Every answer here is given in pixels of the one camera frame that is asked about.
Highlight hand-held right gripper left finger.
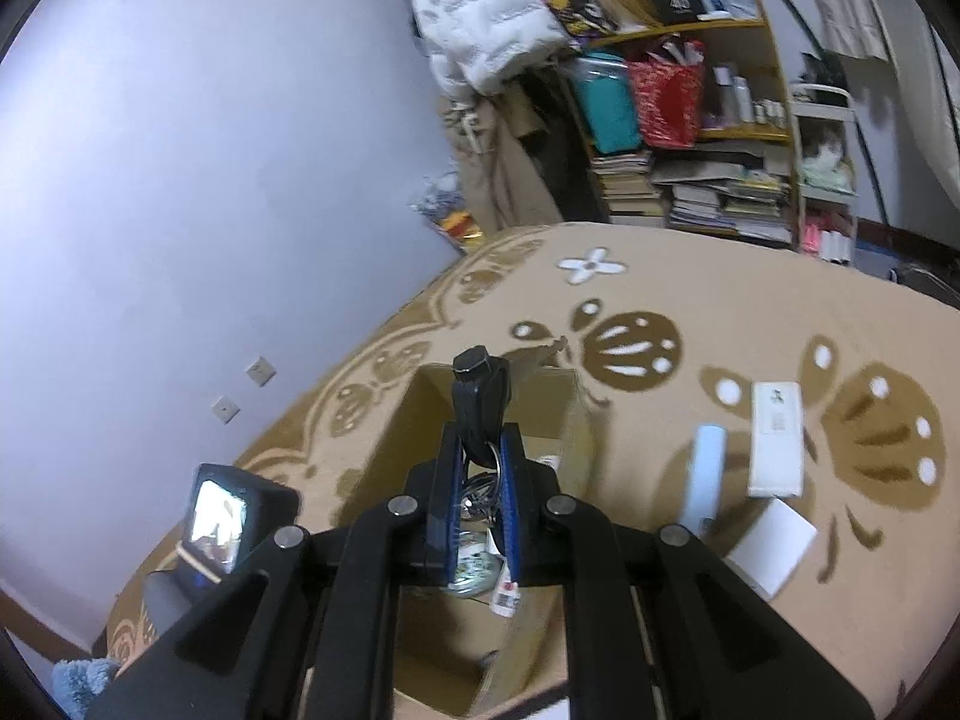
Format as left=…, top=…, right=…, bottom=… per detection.
left=86, top=424, right=470, bottom=720

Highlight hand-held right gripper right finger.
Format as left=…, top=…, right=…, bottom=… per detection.
left=495, top=424, right=875, bottom=720

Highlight printed cardboard box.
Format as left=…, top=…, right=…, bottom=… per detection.
left=352, top=364, right=601, bottom=717

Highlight key bunch with black fob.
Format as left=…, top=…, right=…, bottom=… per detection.
left=448, top=347, right=526, bottom=620

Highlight light blue power bank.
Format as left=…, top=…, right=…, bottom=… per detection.
left=679, top=424, right=727, bottom=533

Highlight blue fuzzy cloth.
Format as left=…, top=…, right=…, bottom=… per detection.
left=52, top=658, right=121, bottom=720

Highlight white flat box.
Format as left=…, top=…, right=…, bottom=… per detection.
left=724, top=499, right=818, bottom=601

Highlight white rectangular device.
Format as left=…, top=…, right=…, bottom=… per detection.
left=748, top=381, right=805, bottom=497

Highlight colourful toy pile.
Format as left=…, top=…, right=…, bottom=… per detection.
left=412, top=172, right=488, bottom=252

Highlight beige printed blanket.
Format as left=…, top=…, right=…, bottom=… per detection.
left=105, top=223, right=960, bottom=720

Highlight beige hanging coat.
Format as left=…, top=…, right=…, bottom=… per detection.
left=442, top=82, right=571, bottom=230

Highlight stack of books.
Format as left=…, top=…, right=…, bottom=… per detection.
left=589, top=154, right=796, bottom=245

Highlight teal storage container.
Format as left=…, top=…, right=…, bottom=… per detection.
left=574, top=52, right=646, bottom=155

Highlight red gift bag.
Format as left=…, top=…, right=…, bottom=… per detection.
left=628, top=45, right=706, bottom=149

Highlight white trolley cart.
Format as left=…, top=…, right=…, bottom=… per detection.
left=787, top=82, right=860, bottom=263

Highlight group of small bottles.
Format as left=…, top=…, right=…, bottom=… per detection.
left=712, top=67, right=788, bottom=128

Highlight white down jacket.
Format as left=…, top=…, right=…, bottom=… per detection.
left=390, top=0, right=571, bottom=102

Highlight wooden bookshelf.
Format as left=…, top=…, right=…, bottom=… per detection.
left=525, top=0, right=800, bottom=248

